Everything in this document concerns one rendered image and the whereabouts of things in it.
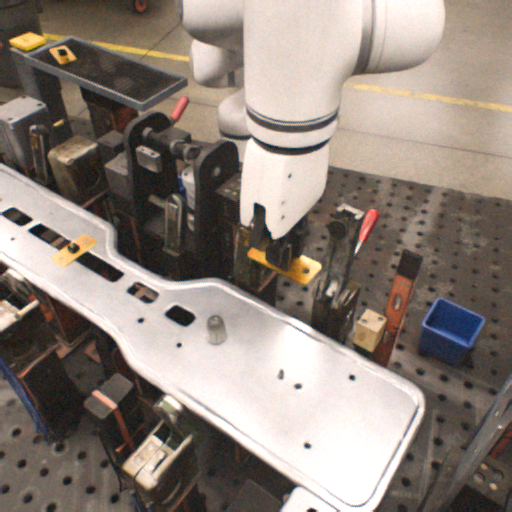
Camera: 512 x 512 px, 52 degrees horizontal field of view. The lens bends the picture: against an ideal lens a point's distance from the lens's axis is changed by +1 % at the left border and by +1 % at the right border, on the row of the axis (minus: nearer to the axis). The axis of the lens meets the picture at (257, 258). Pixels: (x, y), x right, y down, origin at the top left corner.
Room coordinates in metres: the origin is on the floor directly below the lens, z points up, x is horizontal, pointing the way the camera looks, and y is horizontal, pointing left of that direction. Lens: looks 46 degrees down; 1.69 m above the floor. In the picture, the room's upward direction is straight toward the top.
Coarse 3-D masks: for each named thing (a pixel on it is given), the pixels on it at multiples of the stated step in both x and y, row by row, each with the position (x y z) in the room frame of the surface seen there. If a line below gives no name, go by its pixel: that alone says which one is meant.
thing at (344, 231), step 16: (352, 208) 0.56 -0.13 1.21; (336, 224) 0.52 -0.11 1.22; (352, 224) 0.54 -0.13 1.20; (336, 240) 0.55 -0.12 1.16; (352, 240) 0.53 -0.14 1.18; (336, 256) 0.54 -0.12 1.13; (352, 256) 0.54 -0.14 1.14; (336, 272) 0.54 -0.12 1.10; (320, 288) 0.53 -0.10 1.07; (336, 304) 0.51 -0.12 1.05
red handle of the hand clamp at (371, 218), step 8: (368, 216) 0.62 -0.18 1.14; (376, 216) 0.62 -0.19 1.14; (368, 224) 0.61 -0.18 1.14; (360, 232) 0.60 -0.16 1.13; (368, 232) 0.60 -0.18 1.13; (360, 240) 0.59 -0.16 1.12; (360, 248) 0.59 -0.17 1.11; (352, 264) 0.57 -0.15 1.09; (328, 288) 0.53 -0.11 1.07; (336, 288) 0.53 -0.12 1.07; (328, 296) 0.53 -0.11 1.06
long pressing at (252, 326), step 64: (0, 192) 0.86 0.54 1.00; (0, 256) 0.68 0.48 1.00; (128, 320) 0.52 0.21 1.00; (256, 320) 0.52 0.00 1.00; (192, 384) 0.40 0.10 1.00; (256, 384) 0.40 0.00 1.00; (320, 384) 0.40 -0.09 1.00; (384, 384) 0.40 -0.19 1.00; (256, 448) 0.31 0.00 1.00; (320, 448) 0.31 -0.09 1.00; (384, 448) 0.31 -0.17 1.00
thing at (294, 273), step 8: (248, 256) 0.43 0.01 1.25; (256, 256) 0.43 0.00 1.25; (264, 256) 0.43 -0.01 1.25; (304, 256) 0.43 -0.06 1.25; (264, 264) 0.41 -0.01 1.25; (296, 264) 0.41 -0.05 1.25; (304, 264) 0.41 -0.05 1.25; (312, 264) 0.41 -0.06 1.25; (320, 264) 0.41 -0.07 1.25; (280, 272) 0.40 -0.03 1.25; (288, 272) 0.40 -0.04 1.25; (296, 272) 0.40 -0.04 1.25; (312, 272) 0.40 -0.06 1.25; (296, 280) 0.39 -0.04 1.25; (304, 280) 0.39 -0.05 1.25
